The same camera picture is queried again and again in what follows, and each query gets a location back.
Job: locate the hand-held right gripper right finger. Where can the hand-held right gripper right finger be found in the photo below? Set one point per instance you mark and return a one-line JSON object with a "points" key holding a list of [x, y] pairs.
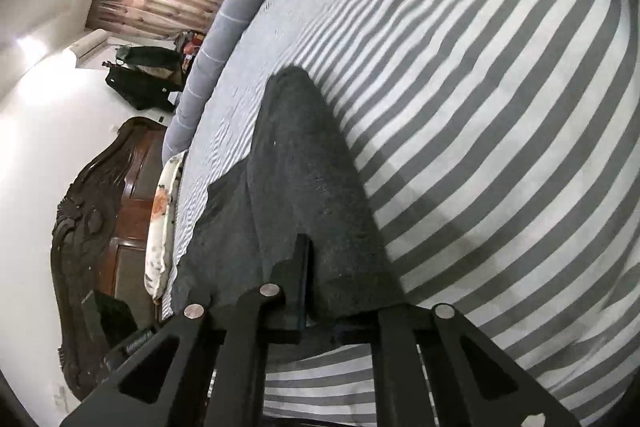
{"points": [[395, 357]]}

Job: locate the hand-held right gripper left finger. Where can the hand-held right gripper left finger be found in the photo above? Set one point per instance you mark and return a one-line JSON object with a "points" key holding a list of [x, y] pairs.
{"points": [[295, 287]]}

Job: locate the dark grey denim pants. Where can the dark grey denim pants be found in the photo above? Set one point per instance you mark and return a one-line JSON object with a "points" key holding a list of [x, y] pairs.
{"points": [[300, 187]]}

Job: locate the carved dark wooden headboard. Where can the carved dark wooden headboard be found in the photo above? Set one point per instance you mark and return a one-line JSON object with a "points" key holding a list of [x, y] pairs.
{"points": [[90, 237]]}

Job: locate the floral pillow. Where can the floral pillow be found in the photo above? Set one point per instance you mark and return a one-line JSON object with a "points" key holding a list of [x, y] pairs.
{"points": [[162, 227]]}

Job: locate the black hanging jacket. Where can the black hanging jacket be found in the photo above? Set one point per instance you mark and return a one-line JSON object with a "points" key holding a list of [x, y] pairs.
{"points": [[140, 89]]}

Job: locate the grey white striped bed sheet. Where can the grey white striped bed sheet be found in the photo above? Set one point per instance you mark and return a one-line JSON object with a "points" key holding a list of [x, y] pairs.
{"points": [[475, 107]]}

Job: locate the cluttered dark nightstand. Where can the cluttered dark nightstand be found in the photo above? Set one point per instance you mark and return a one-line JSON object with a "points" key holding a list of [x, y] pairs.
{"points": [[192, 49]]}

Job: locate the rolled grey checked duvet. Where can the rolled grey checked duvet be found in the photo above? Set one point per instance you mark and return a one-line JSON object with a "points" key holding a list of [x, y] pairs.
{"points": [[225, 32]]}

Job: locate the green hanging jacket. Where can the green hanging jacket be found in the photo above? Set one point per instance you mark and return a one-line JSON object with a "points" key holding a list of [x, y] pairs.
{"points": [[150, 56]]}

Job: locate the white air conditioner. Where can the white air conditioner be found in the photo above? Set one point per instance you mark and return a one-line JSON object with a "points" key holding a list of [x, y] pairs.
{"points": [[87, 47]]}

